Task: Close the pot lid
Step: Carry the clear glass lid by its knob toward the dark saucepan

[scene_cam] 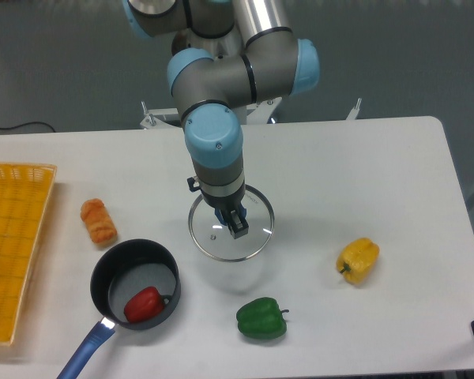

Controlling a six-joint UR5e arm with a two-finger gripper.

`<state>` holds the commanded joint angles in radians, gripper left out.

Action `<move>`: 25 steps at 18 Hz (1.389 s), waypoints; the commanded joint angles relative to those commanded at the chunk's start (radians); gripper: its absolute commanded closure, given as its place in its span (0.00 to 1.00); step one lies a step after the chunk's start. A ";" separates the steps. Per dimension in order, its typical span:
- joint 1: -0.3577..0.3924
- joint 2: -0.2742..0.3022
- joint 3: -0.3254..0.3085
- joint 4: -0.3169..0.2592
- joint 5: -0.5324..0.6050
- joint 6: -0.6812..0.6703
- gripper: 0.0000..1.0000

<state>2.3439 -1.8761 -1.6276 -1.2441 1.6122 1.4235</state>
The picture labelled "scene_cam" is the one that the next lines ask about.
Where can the yellow woven basket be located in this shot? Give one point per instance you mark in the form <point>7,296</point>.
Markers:
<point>25,191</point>

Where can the dark pot with blue handle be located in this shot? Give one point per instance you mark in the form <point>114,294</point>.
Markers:
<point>119,274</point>

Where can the red bell pepper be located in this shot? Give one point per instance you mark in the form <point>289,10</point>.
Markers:
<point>145,305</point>

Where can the glass pot lid blue knob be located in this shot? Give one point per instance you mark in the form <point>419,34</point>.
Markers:
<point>214,239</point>

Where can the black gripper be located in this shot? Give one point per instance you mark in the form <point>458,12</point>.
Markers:
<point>225,196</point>

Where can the green bell pepper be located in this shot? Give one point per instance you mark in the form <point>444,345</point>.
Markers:
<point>261,319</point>

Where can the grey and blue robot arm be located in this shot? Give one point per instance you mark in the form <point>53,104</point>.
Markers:
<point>241,52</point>

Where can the orange bread roll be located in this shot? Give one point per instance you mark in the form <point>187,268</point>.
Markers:
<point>98,222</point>

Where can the yellow bell pepper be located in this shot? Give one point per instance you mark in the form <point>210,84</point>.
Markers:
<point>357,259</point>

